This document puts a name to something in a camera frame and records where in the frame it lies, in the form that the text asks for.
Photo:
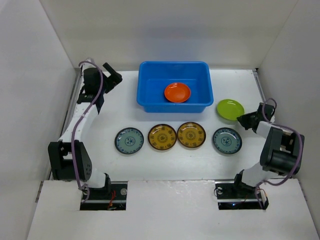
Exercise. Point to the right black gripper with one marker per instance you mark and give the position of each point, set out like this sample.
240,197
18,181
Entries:
250,120

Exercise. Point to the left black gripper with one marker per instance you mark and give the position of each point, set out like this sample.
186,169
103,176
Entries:
114,79

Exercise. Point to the lime green plate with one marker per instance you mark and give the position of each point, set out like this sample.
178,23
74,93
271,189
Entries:
230,109

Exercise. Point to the blue floral plate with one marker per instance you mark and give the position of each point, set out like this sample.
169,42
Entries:
227,141
129,140

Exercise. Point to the yellow patterned plate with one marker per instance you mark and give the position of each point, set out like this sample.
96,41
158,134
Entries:
162,137
191,135

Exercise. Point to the orange plate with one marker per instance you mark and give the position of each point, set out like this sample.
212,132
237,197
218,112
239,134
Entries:
177,92

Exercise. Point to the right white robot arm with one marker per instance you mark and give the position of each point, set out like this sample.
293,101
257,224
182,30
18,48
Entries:
281,154

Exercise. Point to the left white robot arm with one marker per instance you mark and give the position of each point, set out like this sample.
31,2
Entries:
68,156

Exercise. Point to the blue plastic bin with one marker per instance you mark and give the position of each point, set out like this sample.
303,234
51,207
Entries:
155,76

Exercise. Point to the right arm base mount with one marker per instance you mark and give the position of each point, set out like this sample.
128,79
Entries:
232,197

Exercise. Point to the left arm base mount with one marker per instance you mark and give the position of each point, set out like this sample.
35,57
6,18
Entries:
113,197

